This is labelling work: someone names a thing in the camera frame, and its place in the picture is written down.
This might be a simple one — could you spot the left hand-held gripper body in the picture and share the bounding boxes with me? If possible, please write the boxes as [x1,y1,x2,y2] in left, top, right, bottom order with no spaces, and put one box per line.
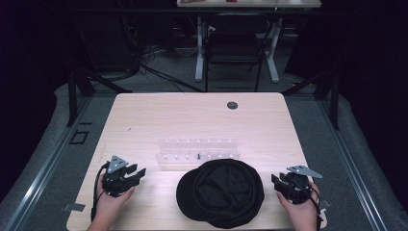
[102,155,141,197]

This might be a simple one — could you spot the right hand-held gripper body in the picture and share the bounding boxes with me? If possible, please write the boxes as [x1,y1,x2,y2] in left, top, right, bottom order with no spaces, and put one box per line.
[278,165,323,205]

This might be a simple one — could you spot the person's left hand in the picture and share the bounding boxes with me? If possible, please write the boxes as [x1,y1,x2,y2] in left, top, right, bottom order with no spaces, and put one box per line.
[93,174,137,224]

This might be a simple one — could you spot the person's right hand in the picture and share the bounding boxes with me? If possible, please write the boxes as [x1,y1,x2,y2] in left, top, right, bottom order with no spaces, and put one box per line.
[275,181,320,231]

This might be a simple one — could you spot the grey tape strip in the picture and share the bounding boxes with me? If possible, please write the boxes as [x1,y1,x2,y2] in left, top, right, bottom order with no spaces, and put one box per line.
[62,202,87,213]

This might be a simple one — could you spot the black cap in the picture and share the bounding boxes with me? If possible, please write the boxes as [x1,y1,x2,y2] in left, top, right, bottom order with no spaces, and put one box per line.
[175,158,266,230]

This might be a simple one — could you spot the clear acrylic rack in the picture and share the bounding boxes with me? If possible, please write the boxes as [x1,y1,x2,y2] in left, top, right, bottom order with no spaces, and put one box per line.
[155,138,242,168]

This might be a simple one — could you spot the black metal stand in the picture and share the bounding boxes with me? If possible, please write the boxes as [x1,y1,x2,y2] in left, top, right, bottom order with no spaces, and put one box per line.
[66,61,133,127]
[282,68,341,131]

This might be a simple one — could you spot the black chair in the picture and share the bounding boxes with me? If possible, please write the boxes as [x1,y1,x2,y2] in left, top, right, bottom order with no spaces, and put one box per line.
[204,13,271,93]

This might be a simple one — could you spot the white desk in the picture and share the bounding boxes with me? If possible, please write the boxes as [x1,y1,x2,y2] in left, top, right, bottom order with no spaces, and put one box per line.
[176,0,322,84]

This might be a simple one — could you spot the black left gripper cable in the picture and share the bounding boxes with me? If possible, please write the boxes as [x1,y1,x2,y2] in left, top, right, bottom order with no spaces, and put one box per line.
[90,161,111,223]

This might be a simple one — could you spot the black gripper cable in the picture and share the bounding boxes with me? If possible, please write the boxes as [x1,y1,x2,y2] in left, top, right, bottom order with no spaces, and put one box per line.
[290,179,323,231]
[90,161,111,223]

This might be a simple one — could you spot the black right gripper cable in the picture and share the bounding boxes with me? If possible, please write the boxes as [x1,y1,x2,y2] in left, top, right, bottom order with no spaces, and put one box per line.
[290,179,323,231]

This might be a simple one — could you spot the black floor cable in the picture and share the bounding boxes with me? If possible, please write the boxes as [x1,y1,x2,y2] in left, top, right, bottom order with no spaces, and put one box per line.
[140,63,206,93]

